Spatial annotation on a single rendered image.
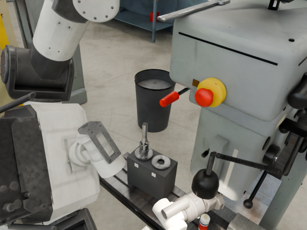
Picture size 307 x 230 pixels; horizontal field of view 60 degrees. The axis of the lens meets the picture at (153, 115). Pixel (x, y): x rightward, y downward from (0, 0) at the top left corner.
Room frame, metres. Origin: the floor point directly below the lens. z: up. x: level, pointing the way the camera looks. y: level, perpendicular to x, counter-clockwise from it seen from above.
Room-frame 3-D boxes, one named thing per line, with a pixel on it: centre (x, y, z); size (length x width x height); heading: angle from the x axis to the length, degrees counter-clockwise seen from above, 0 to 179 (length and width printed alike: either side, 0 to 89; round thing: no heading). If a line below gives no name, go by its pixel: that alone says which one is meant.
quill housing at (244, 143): (0.65, -0.27, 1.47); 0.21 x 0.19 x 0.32; 51
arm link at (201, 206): (0.60, -0.19, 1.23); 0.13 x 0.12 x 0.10; 36
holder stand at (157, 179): (0.90, -0.01, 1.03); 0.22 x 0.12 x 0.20; 58
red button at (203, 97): (0.46, -0.10, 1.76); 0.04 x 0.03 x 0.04; 51
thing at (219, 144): (0.57, -0.19, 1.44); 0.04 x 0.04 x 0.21; 51
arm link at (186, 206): (0.54, -0.09, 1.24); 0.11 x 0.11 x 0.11; 36
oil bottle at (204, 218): (0.67, -0.25, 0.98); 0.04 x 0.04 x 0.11
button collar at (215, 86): (0.47, -0.12, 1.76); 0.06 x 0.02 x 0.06; 51
